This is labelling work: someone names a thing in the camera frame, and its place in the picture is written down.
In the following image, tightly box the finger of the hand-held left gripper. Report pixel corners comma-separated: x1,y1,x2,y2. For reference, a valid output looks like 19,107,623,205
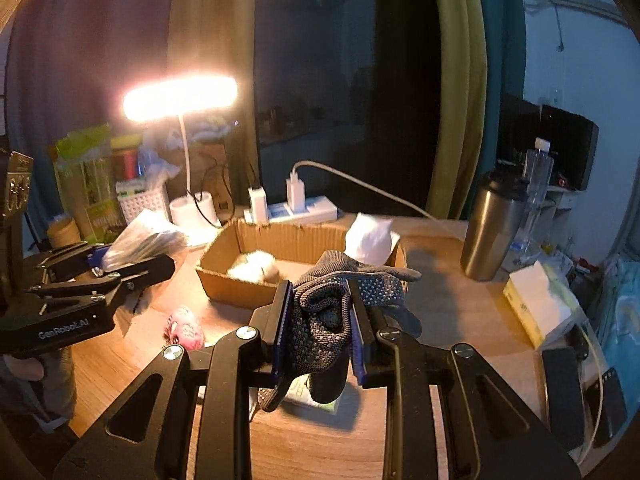
30,254,177,307
39,241,114,282

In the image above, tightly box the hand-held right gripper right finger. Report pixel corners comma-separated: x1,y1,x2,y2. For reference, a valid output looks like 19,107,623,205
346,279,583,480

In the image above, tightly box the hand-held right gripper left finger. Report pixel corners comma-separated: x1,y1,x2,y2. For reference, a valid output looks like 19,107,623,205
52,280,296,480

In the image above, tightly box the grey dotted work glove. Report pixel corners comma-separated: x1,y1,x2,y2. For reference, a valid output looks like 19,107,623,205
257,250,423,413

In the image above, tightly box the white plush toy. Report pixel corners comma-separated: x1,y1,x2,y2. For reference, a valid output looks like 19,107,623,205
227,251,281,283

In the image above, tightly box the shallow cardboard box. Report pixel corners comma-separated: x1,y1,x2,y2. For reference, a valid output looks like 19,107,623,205
195,217,408,307

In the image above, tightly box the pink plush toy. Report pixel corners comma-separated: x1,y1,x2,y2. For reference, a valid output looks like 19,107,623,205
164,305,206,352

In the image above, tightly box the white tissue pack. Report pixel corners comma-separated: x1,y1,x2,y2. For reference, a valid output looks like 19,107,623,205
344,212,401,264

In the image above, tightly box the person's left hand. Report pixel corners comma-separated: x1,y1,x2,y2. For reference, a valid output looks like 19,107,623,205
7,355,47,382

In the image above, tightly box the stack of brown paper cups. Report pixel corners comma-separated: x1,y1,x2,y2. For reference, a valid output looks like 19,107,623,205
46,216,82,252

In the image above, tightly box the clear plastic bag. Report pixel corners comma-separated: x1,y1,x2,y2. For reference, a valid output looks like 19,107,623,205
102,208,189,272

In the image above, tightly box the white plastic basket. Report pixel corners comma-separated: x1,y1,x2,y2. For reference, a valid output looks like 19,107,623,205
116,182,171,226

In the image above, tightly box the packaged paper cups sleeve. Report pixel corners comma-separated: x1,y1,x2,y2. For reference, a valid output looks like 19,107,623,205
49,124,124,241

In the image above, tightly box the red can yellow lid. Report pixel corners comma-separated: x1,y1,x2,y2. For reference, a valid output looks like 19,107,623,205
110,135,144,182

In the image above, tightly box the white power strip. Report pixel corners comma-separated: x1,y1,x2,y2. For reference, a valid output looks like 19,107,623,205
244,196,339,224

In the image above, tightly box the small white charger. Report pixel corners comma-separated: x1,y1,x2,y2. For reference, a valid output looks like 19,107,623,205
248,186,271,223

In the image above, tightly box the tall white charger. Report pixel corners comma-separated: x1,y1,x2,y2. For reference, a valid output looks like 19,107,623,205
286,172,307,213

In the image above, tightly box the stainless steel tumbler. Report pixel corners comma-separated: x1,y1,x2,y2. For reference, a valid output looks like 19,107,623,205
460,170,527,282

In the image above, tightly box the yellow tissue box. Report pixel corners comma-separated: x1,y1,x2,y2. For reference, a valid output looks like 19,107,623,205
502,260,587,350

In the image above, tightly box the white desk lamp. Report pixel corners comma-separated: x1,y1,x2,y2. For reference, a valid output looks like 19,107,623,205
122,76,239,229

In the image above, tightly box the black phone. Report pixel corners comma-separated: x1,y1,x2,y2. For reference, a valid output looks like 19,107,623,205
542,347,586,453

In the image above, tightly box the clear water bottle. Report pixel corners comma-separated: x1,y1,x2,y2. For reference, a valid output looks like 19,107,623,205
520,137,557,233

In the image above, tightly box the yellow-green curtain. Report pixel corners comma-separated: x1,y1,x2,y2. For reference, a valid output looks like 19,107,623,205
167,0,262,207
427,0,489,221

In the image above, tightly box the black power bank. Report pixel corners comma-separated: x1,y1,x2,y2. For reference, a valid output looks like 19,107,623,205
582,367,628,448

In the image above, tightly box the light blue bedding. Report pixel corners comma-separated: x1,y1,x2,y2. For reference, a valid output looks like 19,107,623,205
597,252,640,366

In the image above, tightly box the black computer monitor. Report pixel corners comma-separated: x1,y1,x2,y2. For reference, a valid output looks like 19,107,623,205
500,94,545,163

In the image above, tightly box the dark window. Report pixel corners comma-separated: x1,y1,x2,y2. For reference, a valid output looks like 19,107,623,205
254,0,442,212

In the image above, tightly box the teal curtain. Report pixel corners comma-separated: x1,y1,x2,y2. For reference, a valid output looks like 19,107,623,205
472,0,527,211

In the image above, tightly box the white air conditioner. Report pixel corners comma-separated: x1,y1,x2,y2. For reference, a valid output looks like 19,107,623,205
522,0,633,27

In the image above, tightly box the white charger cable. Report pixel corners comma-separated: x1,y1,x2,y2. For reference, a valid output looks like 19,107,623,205
292,160,468,237

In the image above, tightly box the thin white cable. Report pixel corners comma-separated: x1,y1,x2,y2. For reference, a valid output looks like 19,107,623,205
572,322,610,463

